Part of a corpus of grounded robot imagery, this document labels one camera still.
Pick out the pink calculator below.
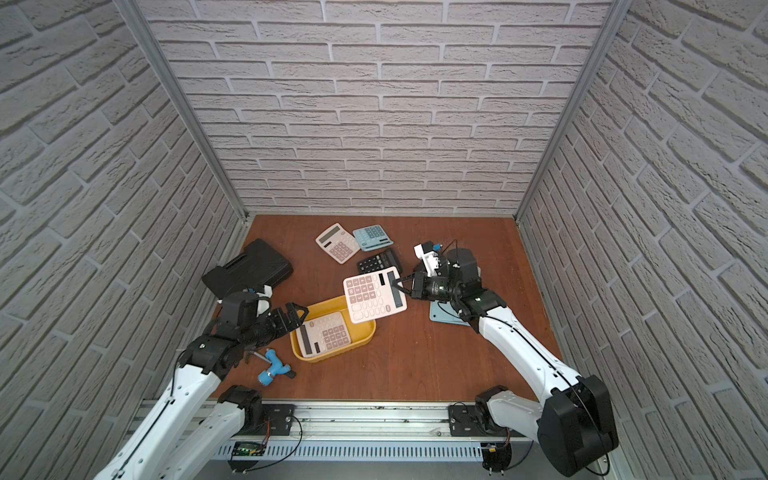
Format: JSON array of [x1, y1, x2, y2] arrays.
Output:
[[315, 223, 360, 264], [297, 312, 352, 359]]

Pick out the aluminium front rail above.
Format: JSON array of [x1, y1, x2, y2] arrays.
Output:
[[174, 391, 546, 446]]

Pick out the blue handled tool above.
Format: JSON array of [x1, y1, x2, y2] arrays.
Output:
[[251, 348, 296, 386]]

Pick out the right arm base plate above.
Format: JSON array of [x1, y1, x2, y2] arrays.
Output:
[[447, 402, 503, 438]]

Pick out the right controller connector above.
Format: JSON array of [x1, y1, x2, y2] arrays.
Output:
[[480, 443, 513, 475]]

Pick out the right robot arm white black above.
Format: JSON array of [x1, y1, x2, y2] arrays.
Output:
[[385, 242, 619, 477]]

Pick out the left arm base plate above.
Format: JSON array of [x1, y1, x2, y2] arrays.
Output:
[[238, 403, 296, 436]]

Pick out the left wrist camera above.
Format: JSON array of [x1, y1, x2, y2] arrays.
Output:
[[256, 285, 273, 316]]

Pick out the yellow plastic storage box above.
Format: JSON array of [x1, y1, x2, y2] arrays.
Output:
[[290, 296, 376, 363]]

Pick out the black calculator face up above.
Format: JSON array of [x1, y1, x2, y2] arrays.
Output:
[[357, 248, 403, 274]]

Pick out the small teal calculator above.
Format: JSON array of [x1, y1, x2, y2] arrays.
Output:
[[353, 225, 393, 252]]

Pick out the large black case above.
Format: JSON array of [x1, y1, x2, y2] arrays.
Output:
[[202, 238, 294, 300]]

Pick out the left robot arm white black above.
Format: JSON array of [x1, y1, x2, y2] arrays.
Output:
[[96, 288, 309, 479]]

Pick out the left controller board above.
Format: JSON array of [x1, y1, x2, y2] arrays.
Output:
[[228, 442, 267, 473]]

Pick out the white calculator face down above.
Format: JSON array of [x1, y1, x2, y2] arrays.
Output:
[[343, 267, 408, 324]]

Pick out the light blue calculator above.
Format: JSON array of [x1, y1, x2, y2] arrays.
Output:
[[429, 301, 469, 326]]

